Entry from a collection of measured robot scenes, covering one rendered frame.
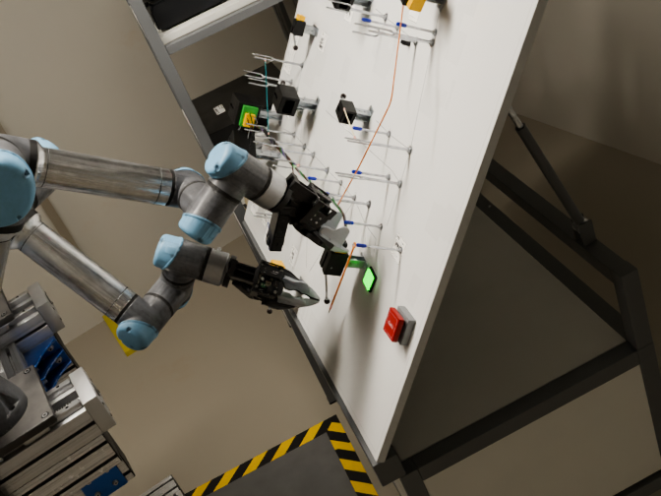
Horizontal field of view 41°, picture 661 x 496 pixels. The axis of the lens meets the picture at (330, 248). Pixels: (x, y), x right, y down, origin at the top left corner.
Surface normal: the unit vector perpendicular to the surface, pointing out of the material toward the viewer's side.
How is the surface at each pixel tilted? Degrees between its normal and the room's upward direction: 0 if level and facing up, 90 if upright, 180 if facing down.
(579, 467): 90
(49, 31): 90
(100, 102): 90
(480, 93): 53
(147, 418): 0
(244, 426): 0
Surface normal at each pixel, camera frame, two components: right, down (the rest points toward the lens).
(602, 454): 0.30, 0.44
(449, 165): -0.91, -0.11
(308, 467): -0.34, -0.78
